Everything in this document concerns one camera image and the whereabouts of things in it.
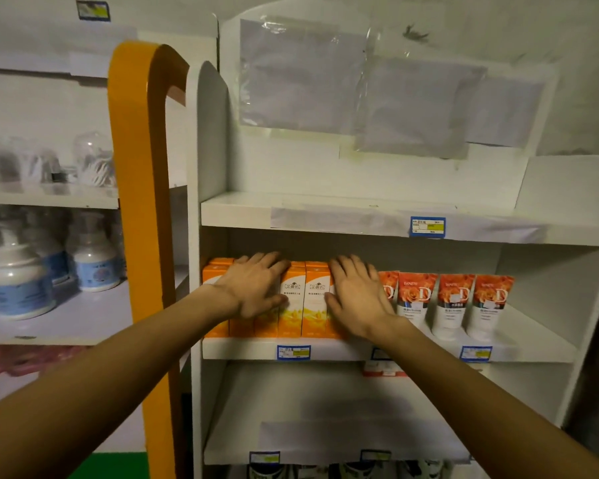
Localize person's right hand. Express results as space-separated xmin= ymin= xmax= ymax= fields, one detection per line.
xmin=324 ymin=254 xmax=398 ymax=340

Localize person's left hand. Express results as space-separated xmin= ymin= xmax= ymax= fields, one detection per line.
xmin=214 ymin=251 xmax=292 ymax=320

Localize person's left forearm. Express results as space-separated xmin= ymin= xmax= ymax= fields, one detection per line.
xmin=0 ymin=284 xmax=242 ymax=479

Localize person's right forearm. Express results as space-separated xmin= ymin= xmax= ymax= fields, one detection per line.
xmin=370 ymin=315 xmax=599 ymax=479

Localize white tube with orange print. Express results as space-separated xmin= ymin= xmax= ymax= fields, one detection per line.
xmin=431 ymin=273 xmax=476 ymax=341
xmin=466 ymin=274 xmax=515 ymax=342
xmin=396 ymin=272 xmax=438 ymax=329
xmin=378 ymin=270 xmax=400 ymax=307

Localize row of orange cartons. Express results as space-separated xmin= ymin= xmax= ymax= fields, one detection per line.
xmin=202 ymin=257 xmax=351 ymax=340

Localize clear tape strip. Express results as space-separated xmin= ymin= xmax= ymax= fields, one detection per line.
xmin=269 ymin=205 xmax=549 ymax=244

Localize red and white shelf tag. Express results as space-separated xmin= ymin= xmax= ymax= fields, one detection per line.
xmin=363 ymin=361 xmax=408 ymax=379

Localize white arched shelf unit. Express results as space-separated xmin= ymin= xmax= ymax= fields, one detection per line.
xmin=187 ymin=0 xmax=599 ymax=479

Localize orange shelf end panel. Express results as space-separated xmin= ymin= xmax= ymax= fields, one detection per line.
xmin=107 ymin=41 xmax=190 ymax=479

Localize white pump bottle blue label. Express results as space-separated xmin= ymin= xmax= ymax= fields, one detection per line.
xmin=0 ymin=226 xmax=58 ymax=321
xmin=66 ymin=211 xmax=122 ymax=293

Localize dark bottles with white labels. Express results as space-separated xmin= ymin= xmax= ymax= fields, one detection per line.
xmin=247 ymin=461 xmax=454 ymax=479

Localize medium clear plastic sleeve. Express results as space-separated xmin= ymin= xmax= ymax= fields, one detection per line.
xmin=355 ymin=56 xmax=488 ymax=160

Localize clear tub of cotton swabs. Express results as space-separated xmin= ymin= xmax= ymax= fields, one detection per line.
xmin=74 ymin=131 xmax=117 ymax=188

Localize large clear plastic sleeve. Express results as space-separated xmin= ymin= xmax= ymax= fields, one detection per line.
xmin=238 ymin=16 xmax=371 ymax=136

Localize small clear plastic sleeve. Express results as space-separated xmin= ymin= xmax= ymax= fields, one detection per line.
xmin=465 ymin=76 xmax=546 ymax=148

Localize pink plastic packets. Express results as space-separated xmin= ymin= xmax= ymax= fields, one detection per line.
xmin=0 ymin=345 xmax=90 ymax=381

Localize clear plastic packets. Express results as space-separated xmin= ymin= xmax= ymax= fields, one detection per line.
xmin=0 ymin=135 xmax=65 ymax=184

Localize white wall shelf unit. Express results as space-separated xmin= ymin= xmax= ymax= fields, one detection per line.
xmin=0 ymin=0 xmax=218 ymax=454

